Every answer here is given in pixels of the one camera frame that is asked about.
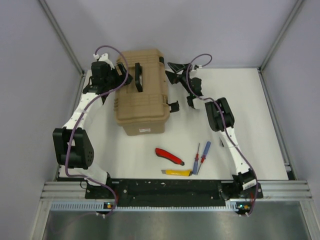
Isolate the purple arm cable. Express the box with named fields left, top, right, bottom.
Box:
left=64, top=45, right=130, bottom=213
left=186, top=53, right=258, bottom=217

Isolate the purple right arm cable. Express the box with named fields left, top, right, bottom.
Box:
left=186, top=53, right=258, bottom=217

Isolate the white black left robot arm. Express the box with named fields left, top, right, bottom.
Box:
left=52, top=60, right=133, bottom=199

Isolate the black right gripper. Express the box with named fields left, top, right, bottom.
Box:
left=163, top=63, right=192, bottom=96

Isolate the grey slotted cable duct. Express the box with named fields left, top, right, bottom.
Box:
left=49, top=199, right=253, bottom=213

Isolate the red handle screwdriver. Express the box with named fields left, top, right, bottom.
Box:
left=192, top=143, right=200, bottom=175

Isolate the red utility knife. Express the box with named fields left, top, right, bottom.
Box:
left=155, top=148, right=185, bottom=166

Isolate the blue handle screwdriver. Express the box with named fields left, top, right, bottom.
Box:
left=196, top=141, right=211, bottom=175

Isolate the aluminium frame post left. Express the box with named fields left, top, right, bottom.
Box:
left=37, top=0, right=84, bottom=75

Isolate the aluminium front rail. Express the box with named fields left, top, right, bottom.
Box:
left=40, top=180, right=313, bottom=202

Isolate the aluminium frame post right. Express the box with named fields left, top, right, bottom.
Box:
left=258, top=0, right=306, bottom=73

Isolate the aluminium frame post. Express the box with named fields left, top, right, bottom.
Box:
left=258, top=0, right=306, bottom=73
left=37, top=0, right=84, bottom=75

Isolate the yellow utility knife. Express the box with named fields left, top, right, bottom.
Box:
left=161, top=169, right=193, bottom=177

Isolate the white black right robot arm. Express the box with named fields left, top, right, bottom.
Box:
left=165, top=62, right=258, bottom=198

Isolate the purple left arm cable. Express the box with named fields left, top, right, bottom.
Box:
left=64, top=45, right=130, bottom=213

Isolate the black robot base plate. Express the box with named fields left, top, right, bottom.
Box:
left=84, top=177, right=264, bottom=207

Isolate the tan plastic tool box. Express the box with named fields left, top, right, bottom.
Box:
left=114, top=48, right=180, bottom=136

